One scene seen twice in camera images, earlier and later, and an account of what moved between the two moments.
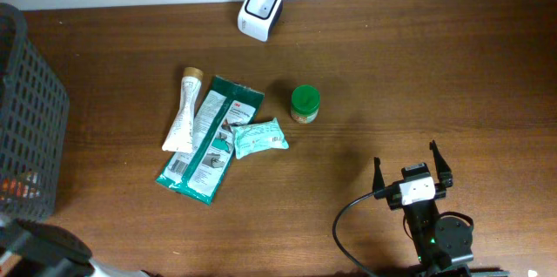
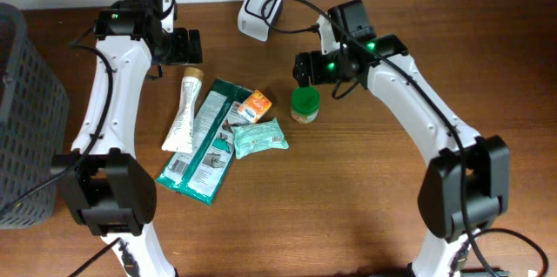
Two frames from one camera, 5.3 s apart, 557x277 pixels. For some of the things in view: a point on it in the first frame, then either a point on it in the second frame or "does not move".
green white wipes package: (201, 172) does not move
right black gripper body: (418, 216) → (330, 65)
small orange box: (30, 190) → (254, 107)
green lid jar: (305, 104) does not move
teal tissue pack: (258, 136) does not move
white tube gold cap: (181, 138) does not move
